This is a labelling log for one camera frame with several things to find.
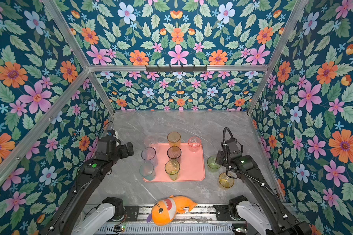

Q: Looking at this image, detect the orange plush toy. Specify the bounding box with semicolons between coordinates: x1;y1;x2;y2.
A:
146;195;198;226

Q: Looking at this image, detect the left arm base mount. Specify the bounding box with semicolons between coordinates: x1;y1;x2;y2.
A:
102;197;140;222

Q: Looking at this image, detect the grey smoky cup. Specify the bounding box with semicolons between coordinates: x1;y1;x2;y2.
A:
167;146;182;163

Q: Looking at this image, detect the teal frosted cup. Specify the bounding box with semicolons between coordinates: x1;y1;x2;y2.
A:
139;162;156;181

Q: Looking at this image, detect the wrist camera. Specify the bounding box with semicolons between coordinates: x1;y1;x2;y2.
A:
221;139;243;155
105;129;119;142

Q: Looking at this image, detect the blue transparent cup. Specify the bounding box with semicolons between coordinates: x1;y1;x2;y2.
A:
141;147;158;167

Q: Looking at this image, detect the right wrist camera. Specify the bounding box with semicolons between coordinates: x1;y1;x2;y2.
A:
221;139;243;155

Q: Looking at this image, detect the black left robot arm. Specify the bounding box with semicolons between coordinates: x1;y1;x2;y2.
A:
39;136;134;235

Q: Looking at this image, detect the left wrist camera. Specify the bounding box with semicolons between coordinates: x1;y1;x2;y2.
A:
105;129;119;142

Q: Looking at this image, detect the black hook rail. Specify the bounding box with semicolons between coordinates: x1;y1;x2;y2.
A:
145;65;208;72

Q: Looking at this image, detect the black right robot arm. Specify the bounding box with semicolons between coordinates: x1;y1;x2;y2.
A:
216;151;312;235

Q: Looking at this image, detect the clear transparent cup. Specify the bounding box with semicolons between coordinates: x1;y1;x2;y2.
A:
144;136;159;152

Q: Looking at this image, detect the white vented cable duct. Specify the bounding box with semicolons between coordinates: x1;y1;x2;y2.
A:
95;223;234;235

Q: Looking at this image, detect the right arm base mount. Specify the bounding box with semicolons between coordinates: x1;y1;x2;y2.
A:
213;195;248;221

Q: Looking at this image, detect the yellow tall cup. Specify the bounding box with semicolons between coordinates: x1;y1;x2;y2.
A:
167;131;181;147

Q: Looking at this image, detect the short green cup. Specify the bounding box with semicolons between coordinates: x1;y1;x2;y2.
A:
207;156;221;173

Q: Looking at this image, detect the pink plastic tray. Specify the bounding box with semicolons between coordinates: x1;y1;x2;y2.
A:
143;143;205;183

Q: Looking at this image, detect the tall light green cup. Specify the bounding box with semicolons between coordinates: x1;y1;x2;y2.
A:
164;160;180;181

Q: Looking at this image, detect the pink short cup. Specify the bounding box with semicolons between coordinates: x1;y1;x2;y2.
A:
188;136;201;152

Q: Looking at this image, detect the short yellow cup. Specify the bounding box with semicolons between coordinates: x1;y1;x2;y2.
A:
218;172;234;189

